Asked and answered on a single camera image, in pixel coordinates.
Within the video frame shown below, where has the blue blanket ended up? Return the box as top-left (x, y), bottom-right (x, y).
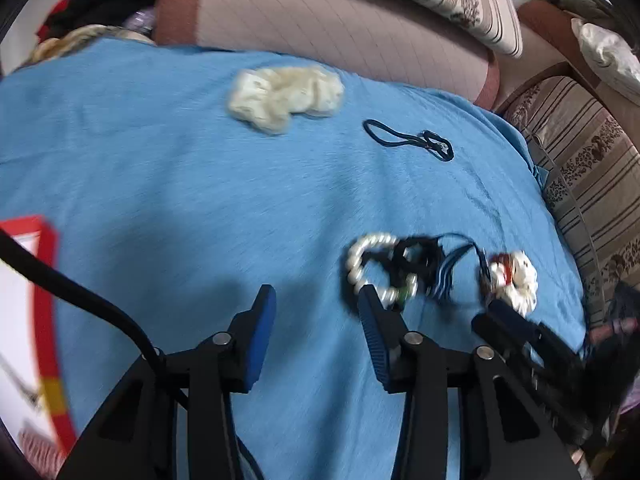
top-left (0, 37), bottom-right (588, 480)

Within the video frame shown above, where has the black cable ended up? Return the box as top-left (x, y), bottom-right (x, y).
top-left (0, 227), bottom-right (166, 361)

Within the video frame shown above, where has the lilac cloth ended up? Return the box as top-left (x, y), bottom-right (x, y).
top-left (122, 7), bottom-right (158, 31)

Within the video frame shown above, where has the pearl bracelet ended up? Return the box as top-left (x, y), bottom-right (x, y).
top-left (342, 231), bottom-right (421, 308)

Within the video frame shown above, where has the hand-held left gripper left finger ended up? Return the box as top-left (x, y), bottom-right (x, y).
top-left (55, 284), bottom-right (278, 480)

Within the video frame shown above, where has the red box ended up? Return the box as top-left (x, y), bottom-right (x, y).
top-left (0, 215), bottom-right (78, 461)

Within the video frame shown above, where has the gold patterned cloth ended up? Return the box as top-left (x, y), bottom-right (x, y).
top-left (30, 25), bottom-right (156, 61)

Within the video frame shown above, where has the white cloth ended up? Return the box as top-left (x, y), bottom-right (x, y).
top-left (570, 17), bottom-right (640, 106)

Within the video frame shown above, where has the black hair tie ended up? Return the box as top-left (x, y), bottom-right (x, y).
top-left (363, 119), bottom-right (455, 163)

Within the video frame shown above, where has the striped sofa seat cushion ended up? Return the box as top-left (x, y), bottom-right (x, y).
top-left (500, 76), bottom-right (640, 331)

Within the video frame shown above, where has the dark green cloth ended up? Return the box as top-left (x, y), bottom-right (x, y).
top-left (545, 0), bottom-right (616, 23)

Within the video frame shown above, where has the white dotted scrunchie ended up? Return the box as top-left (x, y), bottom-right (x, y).
top-left (480, 250), bottom-right (540, 318)

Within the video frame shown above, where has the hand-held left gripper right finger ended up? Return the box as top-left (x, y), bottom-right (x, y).
top-left (357, 284), bottom-right (586, 480)

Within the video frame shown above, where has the cream scrunchie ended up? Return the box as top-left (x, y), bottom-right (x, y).
top-left (227, 66), bottom-right (346, 136)

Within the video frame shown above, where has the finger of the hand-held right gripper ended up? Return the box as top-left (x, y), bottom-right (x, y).
top-left (487, 300), bottom-right (581, 368)
top-left (472, 312), bottom-right (538, 361)

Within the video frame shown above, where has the blue striped watch strap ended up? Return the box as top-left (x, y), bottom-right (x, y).
top-left (390, 232), bottom-right (481, 306)

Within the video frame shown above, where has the pink sofa cushion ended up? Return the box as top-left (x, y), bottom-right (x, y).
top-left (152, 0), bottom-right (501, 111)

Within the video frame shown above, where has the pile of dark clothes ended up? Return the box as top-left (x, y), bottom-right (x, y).
top-left (35, 0), bottom-right (176, 41)

